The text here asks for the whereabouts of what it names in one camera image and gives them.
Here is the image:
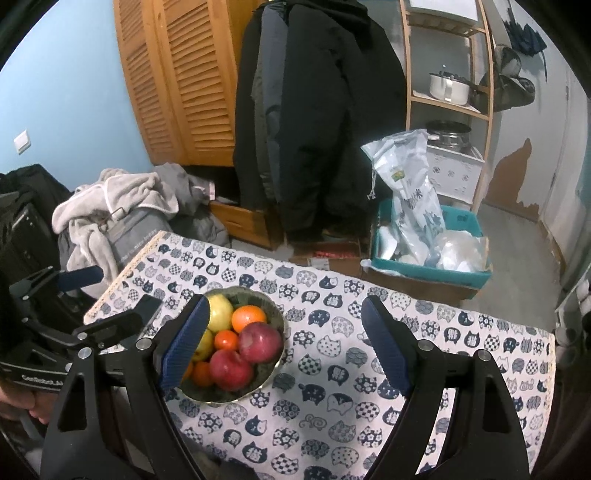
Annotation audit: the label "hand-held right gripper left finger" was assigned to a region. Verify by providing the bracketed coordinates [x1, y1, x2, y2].
[41, 295, 212, 480]

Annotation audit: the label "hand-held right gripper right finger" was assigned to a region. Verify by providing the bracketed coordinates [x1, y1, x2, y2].
[361, 294, 532, 480]

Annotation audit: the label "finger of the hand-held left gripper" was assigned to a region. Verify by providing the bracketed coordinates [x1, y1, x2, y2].
[71, 294, 164, 354]
[9, 265, 105, 302]

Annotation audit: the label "yellow-green apple top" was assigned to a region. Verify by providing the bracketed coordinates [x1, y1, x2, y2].
[206, 294, 234, 333]

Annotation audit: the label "red apple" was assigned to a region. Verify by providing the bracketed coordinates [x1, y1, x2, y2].
[209, 349, 256, 391]
[239, 322, 283, 365]

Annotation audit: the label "green glass bowl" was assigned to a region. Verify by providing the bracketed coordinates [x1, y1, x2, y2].
[178, 286, 291, 404]

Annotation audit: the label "person's left hand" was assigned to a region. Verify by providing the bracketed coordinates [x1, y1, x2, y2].
[0, 388, 59, 424]

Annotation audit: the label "cat print tablecloth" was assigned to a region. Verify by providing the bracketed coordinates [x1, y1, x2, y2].
[83, 231, 557, 480]

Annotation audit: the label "grey bag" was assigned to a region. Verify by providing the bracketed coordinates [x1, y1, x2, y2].
[108, 208, 174, 278]

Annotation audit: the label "teal plastic crate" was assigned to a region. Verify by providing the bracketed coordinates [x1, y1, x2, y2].
[370, 199, 492, 289]

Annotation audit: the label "black bag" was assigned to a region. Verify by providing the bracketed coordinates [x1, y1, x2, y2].
[0, 165, 75, 296]

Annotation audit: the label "clear plastic bag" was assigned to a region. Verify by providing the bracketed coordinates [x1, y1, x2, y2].
[434, 230, 489, 271]

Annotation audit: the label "wooden drawer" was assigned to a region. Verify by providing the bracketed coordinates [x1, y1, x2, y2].
[210, 200, 278, 250]

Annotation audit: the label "grey clothes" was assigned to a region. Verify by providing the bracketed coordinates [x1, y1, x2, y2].
[157, 162, 232, 247]

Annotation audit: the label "white rice bag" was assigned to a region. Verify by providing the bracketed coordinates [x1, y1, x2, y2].
[361, 129, 446, 266]

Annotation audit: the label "white storage basket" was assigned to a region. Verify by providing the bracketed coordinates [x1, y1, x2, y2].
[425, 139, 485, 204]

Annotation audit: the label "steel pot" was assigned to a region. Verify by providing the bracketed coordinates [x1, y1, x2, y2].
[425, 120, 472, 151]

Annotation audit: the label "wooden louvered wardrobe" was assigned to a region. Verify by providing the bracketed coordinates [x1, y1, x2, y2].
[113, 0, 259, 169]

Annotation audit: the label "black coat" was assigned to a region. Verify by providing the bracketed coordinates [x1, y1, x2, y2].
[232, 0, 409, 234]

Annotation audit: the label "white door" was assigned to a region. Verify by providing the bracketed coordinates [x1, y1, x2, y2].
[538, 46, 591, 278]

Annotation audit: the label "white pot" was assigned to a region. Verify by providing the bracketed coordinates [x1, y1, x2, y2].
[428, 70, 472, 105]

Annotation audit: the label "grey blue jacket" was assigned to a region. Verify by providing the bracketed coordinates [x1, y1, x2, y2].
[252, 4, 289, 208]

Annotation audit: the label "green hanging bag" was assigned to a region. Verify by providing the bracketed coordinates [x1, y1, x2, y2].
[480, 44, 536, 112]

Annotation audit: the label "wooden shelf rack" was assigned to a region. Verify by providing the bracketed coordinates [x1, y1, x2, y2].
[399, 0, 496, 213]

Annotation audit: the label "dark blue umbrella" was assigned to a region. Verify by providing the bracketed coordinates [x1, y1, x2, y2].
[503, 0, 548, 56]

